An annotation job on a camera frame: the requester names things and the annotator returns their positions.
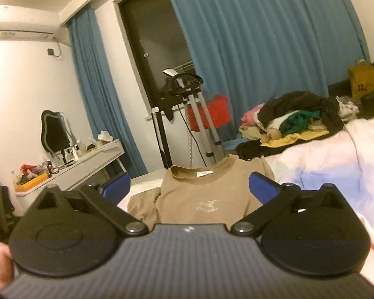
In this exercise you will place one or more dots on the person's left hand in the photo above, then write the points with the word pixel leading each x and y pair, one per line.
pixel 6 267

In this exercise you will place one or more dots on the tan long sleeve shirt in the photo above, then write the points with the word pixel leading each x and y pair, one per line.
pixel 219 194

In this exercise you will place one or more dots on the orange tray with clutter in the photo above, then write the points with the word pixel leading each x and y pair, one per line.
pixel 28 177

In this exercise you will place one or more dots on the blue window curtain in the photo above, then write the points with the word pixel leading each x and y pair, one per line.
pixel 252 51
pixel 98 91

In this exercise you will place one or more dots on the white dressing table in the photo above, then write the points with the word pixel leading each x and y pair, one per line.
pixel 76 174

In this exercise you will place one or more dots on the blue window curtain right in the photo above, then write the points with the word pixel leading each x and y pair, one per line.
pixel 252 51

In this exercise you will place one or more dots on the yellow paper shopping bag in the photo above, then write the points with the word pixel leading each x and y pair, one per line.
pixel 361 78

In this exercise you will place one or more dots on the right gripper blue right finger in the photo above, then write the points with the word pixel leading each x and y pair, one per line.
pixel 263 188

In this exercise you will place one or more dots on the pastel tie-dye bed duvet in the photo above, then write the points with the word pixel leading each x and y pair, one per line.
pixel 345 160

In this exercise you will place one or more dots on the pile of mixed clothes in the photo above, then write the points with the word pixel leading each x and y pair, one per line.
pixel 294 118

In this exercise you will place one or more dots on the garment steamer stand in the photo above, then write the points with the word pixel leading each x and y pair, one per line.
pixel 186 96

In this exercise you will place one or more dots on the wavy frame vanity mirror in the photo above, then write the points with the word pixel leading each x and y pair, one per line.
pixel 56 135

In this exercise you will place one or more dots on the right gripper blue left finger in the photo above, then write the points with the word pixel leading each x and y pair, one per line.
pixel 116 189

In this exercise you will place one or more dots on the blue window curtain left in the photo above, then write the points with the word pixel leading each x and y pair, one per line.
pixel 98 91

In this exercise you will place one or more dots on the white wall air conditioner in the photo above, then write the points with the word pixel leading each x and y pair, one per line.
pixel 26 32

